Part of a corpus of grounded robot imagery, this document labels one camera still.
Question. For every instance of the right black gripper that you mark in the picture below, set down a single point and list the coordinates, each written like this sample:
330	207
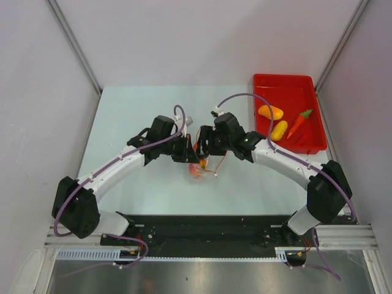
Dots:
207	133

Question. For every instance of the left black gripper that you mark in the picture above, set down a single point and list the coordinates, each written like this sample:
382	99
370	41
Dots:
187	154

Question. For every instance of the orange fake pumpkin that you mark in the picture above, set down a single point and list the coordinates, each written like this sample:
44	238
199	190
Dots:
195	170

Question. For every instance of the clear zip top bag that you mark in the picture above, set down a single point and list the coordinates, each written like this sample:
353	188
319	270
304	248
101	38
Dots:
212	167

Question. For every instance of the orange fake mango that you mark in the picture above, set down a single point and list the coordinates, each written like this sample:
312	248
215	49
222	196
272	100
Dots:
271	112

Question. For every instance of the yellow fake corn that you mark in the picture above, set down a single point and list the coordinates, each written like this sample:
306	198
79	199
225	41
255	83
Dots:
279	130

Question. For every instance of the red fake chili pepper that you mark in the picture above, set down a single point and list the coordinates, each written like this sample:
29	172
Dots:
304	139

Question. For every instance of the orange fake carrot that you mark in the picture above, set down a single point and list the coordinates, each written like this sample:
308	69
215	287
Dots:
299	121

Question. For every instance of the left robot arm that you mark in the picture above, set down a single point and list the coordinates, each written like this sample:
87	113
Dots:
76	201

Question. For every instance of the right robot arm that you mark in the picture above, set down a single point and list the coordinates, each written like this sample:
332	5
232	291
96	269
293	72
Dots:
327	188

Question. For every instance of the red plastic bin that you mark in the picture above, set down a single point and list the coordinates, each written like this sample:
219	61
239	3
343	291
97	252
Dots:
293	94

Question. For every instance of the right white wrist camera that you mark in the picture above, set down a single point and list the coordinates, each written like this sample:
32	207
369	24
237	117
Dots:
217	112

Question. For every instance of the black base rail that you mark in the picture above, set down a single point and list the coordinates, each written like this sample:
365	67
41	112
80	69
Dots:
209	234

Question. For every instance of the white cable duct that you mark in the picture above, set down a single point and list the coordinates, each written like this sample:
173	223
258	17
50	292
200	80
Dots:
126	255

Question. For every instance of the left aluminium frame post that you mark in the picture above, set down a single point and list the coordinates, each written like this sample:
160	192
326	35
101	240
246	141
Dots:
74	44

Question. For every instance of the aluminium frame post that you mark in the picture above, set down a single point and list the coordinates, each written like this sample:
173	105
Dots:
345	37
74	44

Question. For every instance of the right aluminium frame post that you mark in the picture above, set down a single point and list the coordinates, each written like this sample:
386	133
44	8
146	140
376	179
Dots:
345	37

